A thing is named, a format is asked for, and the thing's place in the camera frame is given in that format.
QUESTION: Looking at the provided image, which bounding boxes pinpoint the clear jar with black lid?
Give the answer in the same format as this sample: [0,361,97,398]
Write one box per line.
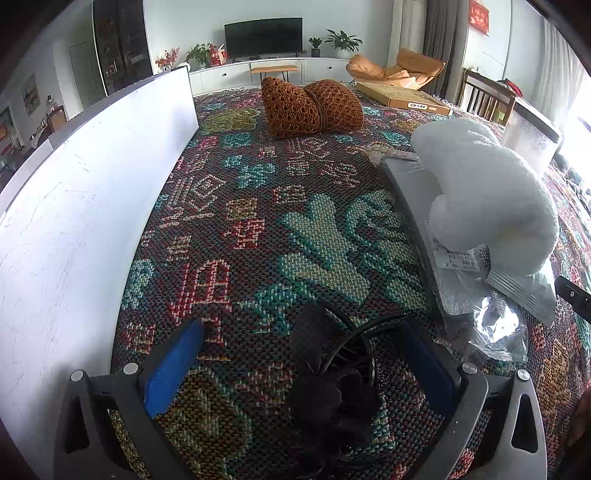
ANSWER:
[501,99,564,169]

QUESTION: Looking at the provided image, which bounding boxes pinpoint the orange lounge chair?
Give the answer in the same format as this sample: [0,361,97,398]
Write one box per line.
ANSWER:
[346,48,446,90]

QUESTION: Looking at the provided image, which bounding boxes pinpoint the white fluffy towel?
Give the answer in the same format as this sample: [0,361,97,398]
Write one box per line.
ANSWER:
[410,117,560,278]

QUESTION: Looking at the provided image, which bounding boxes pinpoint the red flowers in vase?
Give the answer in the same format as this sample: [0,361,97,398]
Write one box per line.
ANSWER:
[154,48,181,71]

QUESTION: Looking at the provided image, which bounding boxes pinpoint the large green potted plant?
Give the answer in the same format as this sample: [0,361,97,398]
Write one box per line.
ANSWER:
[325,30,363,51]

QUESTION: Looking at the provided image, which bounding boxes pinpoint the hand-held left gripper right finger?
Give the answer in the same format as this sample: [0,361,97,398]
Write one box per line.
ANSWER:
[399,318,548,480]

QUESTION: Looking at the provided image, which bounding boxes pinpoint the red wall hanging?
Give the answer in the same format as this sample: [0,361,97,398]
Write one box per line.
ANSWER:
[468,0,490,35]

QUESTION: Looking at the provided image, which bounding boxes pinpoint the brown knit rolled cloth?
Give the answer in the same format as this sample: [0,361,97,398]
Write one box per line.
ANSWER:
[261,78,365,139]

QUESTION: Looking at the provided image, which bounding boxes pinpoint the black fluffy headband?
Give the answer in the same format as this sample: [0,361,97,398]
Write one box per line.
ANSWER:
[287,302,386,464]

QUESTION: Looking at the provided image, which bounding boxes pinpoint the grey curtain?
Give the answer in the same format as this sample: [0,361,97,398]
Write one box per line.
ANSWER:
[422,0,467,93]

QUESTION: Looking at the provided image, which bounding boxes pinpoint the wooden slatted chair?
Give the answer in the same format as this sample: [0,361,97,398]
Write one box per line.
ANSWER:
[459,69,515,125]

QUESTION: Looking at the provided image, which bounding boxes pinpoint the cluster of bottles and jars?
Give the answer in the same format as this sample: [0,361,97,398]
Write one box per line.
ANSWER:
[561,166,591,204]

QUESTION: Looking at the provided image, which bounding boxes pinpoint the patterned woven blanket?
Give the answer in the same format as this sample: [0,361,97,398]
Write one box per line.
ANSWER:
[108,85,591,480]

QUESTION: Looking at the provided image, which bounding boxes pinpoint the white board panel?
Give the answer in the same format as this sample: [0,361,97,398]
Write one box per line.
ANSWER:
[0,64,200,480]

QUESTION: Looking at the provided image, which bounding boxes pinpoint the bushy green potted plant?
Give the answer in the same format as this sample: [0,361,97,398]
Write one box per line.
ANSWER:
[187,44,213,70]

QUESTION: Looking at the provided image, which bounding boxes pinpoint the flat yellow cardboard box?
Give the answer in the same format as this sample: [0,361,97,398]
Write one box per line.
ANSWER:
[355,80,453,116]

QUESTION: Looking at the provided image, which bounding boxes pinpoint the white sheer curtain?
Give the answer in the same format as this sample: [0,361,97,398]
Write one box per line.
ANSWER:
[531,18,587,121]

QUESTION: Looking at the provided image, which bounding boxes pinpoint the framed wall picture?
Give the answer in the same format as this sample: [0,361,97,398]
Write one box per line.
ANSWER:
[22,74,38,116]

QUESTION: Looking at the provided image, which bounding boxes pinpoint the clear plastic bag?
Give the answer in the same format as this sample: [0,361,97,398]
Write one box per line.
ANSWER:
[466,295,529,363]

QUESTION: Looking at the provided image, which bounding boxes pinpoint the black television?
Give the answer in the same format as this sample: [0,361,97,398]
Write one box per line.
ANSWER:
[225,17,303,57]

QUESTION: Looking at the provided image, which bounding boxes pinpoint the wooden stool with metal legs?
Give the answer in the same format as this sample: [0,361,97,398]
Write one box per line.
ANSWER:
[250,65,299,87]

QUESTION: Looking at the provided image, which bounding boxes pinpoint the white television cabinet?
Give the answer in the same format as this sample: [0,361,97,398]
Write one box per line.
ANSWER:
[189,58,356,96]

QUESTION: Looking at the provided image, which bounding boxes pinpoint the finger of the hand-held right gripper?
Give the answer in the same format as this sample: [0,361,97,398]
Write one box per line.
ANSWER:
[554,276,591,324]

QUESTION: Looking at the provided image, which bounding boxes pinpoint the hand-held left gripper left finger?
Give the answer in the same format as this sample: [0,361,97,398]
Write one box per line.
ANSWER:
[53,318,206,480]

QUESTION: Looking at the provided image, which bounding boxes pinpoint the dark glass display cabinet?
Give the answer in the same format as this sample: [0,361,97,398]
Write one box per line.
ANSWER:
[92,0,153,95]

